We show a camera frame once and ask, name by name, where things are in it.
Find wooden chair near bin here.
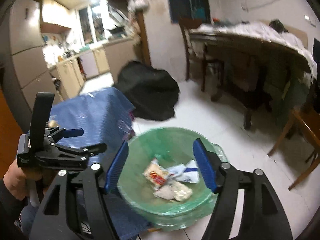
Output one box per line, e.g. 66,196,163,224
267,108,319,190

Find kitchen base cabinets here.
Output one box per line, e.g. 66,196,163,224
49,37,137,100

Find white blue wipes packet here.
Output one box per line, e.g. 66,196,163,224
167,160,200,184

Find dark window with curtain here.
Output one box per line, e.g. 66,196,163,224
168,0,211,23

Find black wok on stove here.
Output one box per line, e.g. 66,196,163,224
107,25,125,35

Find grey refrigerator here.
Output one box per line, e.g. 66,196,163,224
1,0,57,132

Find green-lined trash bin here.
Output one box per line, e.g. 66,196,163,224
117,127,227,231

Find grey sock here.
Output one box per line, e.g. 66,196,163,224
153,185,175,200

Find wooden chair by wall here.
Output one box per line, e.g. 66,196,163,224
178,17,225,92

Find person's left hand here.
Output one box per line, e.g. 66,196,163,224
3,159,42,200

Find clear plastic bag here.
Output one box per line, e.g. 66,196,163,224
171,181,193,202

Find dark wooden dining table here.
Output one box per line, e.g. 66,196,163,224
189,31,310,130

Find black bag on floor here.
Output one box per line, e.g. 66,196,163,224
113,61,180,121

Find blue star-pattern tablecloth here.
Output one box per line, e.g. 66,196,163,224
21,87,153,240

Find white cloth on table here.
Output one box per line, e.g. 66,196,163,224
191,21,317,79

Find kitchen window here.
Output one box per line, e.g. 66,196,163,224
78,3,105,46

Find red white snack wrapper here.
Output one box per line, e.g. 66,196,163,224
143,158,170,190

